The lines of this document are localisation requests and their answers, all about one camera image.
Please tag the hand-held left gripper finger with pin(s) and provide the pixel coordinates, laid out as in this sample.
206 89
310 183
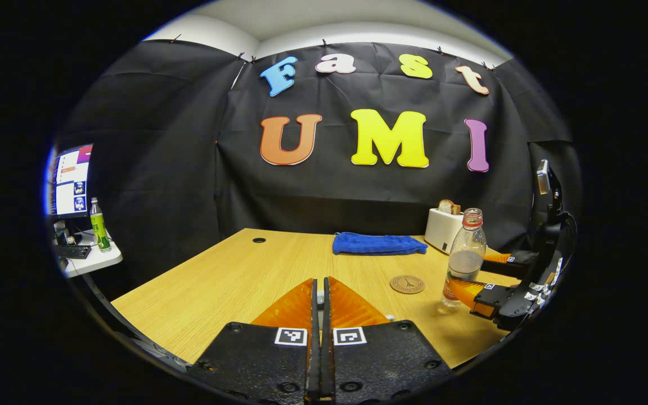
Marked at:
327 365
313 365

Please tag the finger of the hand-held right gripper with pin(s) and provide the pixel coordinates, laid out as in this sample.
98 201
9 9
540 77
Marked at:
521 261
493 301

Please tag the clear water bottle red label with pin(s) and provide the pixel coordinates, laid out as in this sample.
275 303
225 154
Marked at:
466 247

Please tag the round wooden coaster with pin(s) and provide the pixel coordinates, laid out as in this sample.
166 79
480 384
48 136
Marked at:
407 284

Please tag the green drink bottle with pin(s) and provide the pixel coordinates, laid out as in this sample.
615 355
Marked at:
99 228

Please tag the toast slice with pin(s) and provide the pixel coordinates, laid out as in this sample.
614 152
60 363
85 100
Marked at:
457 209
445 206

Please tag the white toaster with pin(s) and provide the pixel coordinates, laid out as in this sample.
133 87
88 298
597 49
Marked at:
442 230

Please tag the blue towel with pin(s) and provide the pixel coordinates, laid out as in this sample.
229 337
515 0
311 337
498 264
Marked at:
377 244

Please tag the white side table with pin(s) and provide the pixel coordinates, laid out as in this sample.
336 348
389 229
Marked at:
96 260

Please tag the black keyboard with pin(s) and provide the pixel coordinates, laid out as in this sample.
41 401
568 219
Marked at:
75 252

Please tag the computer monitor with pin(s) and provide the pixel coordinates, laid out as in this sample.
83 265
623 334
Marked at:
71 183

